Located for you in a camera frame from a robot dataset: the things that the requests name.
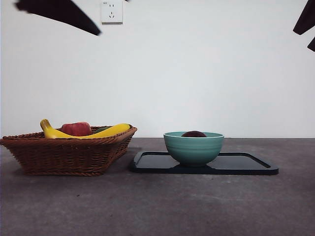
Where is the dark teal rectangular tray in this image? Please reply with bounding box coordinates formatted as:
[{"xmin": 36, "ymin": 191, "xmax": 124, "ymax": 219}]
[{"xmin": 129, "ymin": 150, "xmax": 280, "ymax": 176}]

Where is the mint green bowl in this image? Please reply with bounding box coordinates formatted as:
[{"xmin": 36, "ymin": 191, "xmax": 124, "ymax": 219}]
[{"xmin": 163, "ymin": 131, "xmax": 225, "ymax": 168}]

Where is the brown wicker basket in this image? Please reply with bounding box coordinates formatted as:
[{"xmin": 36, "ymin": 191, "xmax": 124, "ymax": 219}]
[{"xmin": 0, "ymin": 126, "xmax": 138, "ymax": 177}]

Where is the white wall socket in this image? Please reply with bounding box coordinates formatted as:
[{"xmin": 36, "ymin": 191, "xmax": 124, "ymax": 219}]
[{"xmin": 101, "ymin": 0, "xmax": 124, "ymax": 25}]

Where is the red yellow apple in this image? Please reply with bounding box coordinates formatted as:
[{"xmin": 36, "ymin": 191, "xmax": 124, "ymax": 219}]
[{"xmin": 61, "ymin": 121, "xmax": 93, "ymax": 136}]

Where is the yellow banana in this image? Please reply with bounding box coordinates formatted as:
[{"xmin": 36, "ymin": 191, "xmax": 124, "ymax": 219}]
[{"xmin": 40, "ymin": 118, "xmax": 132, "ymax": 139}]

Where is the dark red plum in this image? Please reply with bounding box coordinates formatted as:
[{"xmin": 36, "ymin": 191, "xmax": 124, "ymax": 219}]
[{"xmin": 181, "ymin": 130, "xmax": 208, "ymax": 138}]

